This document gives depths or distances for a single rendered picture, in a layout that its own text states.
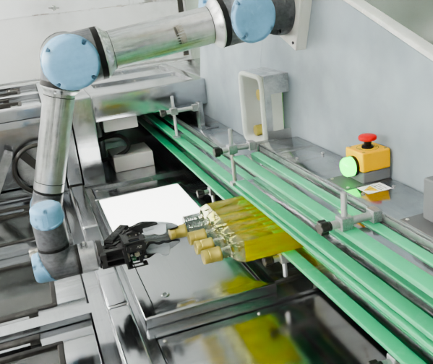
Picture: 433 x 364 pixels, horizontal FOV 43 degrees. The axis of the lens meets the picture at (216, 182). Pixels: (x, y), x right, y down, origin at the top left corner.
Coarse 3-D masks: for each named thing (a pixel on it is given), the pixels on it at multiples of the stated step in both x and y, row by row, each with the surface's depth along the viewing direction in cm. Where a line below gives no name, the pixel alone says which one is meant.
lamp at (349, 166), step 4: (348, 156) 122; (352, 156) 121; (344, 160) 121; (348, 160) 120; (352, 160) 120; (356, 160) 120; (340, 164) 122; (344, 164) 121; (348, 164) 120; (352, 164) 120; (356, 164) 120; (340, 168) 122; (344, 168) 121; (348, 168) 120; (352, 168) 120; (356, 168) 120; (344, 172) 121; (348, 172) 120; (352, 172) 120; (356, 172) 120; (348, 176) 121
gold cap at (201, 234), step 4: (192, 232) 140; (196, 232) 140; (200, 232) 140; (204, 232) 140; (188, 236) 140; (192, 236) 139; (196, 236) 139; (200, 236) 140; (204, 236) 140; (188, 240) 141; (192, 240) 139; (196, 240) 139; (192, 244) 140
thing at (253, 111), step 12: (240, 72) 172; (240, 84) 174; (252, 84) 175; (240, 96) 176; (252, 96) 176; (252, 108) 178; (264, 108) 162; (252, 120) 179; (264, 120) 163; (252, 132) 180; (264, 132) 164
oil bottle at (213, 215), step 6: (240, 204) 151; (246, 204) 150; (252, 204) 150; (216, 210) 149; (222, 210) 148; (228, 210) 148; (234, 210) 148; (240, 210) 147; (246, 210) 147; (210, 216) 146; (216, 216) 145; (222, 216) 145; (210, 222) 145
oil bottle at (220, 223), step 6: (252, 210) 146; (258, 210) 146; (228, 216) 144; (234, 216) 144; (240, 216) 144; (246, 216) 143; (252, 216) 143; (258, 216) 143; (264, 216) 143; (216, 222) 142; (222, 222) 141; (228, 222) 140; (234, 222) 141; (216, 228) 141; (222, 228) 140; (216, 234) 141
